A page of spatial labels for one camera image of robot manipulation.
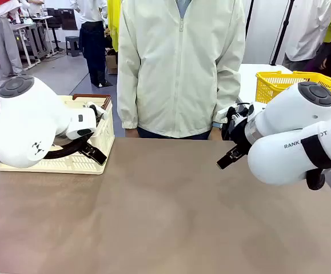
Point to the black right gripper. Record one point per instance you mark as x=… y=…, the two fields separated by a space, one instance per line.
x=233 y=131

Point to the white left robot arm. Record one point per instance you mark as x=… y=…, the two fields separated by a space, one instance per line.
x=25 y=120

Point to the person's left forearm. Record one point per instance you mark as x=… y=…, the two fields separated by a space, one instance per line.
x=225 y=97

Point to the person's right forearm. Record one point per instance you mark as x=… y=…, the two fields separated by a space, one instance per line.
x=128 y=100

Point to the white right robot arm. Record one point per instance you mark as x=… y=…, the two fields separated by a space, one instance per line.
x=282 y=160

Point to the yellow plastic shopping basket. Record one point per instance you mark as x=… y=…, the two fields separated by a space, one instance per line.
x=271 y=85

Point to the person's left hand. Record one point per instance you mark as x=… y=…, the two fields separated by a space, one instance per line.
x=216 y=134

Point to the person's right hand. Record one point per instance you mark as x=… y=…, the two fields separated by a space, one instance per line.
x=131 y=133

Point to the white side table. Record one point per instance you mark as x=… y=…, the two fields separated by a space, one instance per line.
x=246 y=82

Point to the brown cardboard box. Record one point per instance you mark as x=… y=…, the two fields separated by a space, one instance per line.
x=111 y=64

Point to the person in pale green jacket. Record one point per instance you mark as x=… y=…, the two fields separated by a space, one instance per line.
x=179 y=71

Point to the grey plastic stool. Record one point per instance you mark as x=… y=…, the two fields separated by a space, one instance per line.
x=73 y=45

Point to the bystander in dark trousers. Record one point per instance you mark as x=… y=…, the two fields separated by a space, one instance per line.
x=92 y=42

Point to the bystander with yellow garment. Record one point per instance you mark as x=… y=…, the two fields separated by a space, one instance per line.
x=114 y=25

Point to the black tripod pole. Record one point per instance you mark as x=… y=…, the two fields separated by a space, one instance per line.
x=282 y=31
x=249 y=14

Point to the black monitor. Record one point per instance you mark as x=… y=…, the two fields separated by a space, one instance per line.
x=53 y=17
x=68 y=18

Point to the bystander in grey trousers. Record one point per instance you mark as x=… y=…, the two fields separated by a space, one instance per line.
x=3 y=42

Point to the white standing desk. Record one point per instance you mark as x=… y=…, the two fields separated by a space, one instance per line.
x=25 y=27

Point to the bystander in white shirt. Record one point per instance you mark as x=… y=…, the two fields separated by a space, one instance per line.
x=305 y=28

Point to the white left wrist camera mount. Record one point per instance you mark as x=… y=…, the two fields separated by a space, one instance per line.
x=92 y=105

